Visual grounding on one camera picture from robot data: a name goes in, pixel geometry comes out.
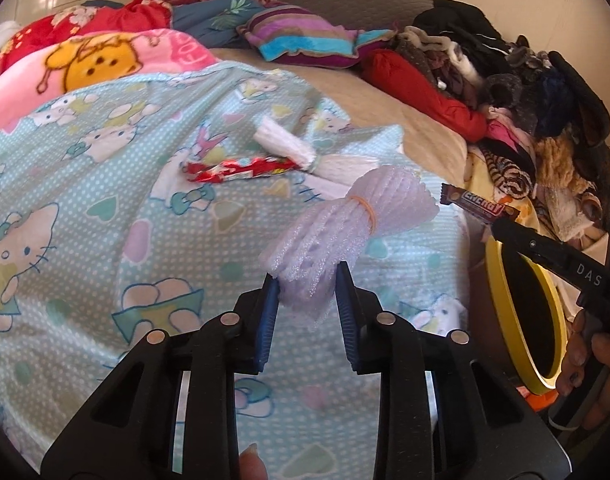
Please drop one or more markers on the bed with beige sheet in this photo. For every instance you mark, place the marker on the bed with beige sheet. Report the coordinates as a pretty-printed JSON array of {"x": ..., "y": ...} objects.
[{"x": 375, "y": 105}]

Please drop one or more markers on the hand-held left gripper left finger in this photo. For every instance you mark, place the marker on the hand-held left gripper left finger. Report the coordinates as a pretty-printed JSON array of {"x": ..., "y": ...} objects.
[{"x": 267, "y": 320}]

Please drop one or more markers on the purple striped pillow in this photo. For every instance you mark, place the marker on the purple striped pillow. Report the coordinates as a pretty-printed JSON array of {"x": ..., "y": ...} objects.
[{"x": 305, "y": 30}]

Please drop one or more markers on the pale purple foam fruit net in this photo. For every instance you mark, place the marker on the pale purple foam fruit net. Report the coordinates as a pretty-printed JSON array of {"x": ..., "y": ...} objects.
[{"x": 335, "y": 225}]

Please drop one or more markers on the red snack wrapper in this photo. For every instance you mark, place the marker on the red snack wrapper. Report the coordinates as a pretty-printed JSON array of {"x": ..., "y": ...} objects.
[{"x": 235, "y": 169}]

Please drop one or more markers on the white foam fruit net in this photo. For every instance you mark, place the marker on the white foam fruit net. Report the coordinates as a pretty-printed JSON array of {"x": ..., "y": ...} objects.
[{"x": 280, "y": 137}]

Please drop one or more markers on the tiger striped cloth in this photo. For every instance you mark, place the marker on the tiger striped cloth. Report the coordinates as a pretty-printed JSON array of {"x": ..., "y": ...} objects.
[{"x": 510, "y": 175}]

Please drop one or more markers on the pile of clothes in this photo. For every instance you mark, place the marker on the pile of clothes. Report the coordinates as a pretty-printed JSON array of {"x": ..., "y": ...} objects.
[{"x": 460, "y": 25}]

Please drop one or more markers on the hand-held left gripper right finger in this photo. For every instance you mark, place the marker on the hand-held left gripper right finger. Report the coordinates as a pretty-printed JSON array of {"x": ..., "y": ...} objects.
[{"x": 346, "y": 310}]

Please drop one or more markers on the brown chocolate bar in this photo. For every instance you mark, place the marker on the brown chocolate bar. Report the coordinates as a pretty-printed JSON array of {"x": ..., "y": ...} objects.
[{"x": 477, "y": 202}]

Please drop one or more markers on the person's left hand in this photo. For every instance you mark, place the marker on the person's left hand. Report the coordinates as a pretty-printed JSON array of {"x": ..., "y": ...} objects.
[{"x": 255, "y": 462}]

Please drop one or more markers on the blue leaf print blanket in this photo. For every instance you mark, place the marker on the blue leaf print blanket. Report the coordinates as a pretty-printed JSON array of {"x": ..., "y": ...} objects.
[{"x": 220, "y": 17}]

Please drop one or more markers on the red cloth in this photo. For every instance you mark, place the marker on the red cloth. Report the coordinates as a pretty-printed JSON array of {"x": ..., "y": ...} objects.
[{"x": 435, "y": 105}]

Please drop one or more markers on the pink bear print blanket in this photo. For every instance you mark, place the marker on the pink bear print blanket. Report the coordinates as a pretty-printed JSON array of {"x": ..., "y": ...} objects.
[{"x": 150, "y": 55}]

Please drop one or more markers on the red floral blanket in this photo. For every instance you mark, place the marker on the red floral blanket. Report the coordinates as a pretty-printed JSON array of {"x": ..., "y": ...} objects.
[{"x": 110, "y": 15}]

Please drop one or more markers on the blue cat print blanket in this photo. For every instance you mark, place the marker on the blue cat print blanket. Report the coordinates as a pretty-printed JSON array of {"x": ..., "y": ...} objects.
[{"x": 85, "y": 170}]

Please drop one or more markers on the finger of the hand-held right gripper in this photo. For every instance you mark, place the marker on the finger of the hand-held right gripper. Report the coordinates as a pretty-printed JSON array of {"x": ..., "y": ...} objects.
[{"x": 530, "y": 245}]

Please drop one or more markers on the yellow rimmed black trash bin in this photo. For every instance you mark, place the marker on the yellow rimmed black trash bin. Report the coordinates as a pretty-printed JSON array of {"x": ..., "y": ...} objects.
[{"x": 530, "y": 310}]

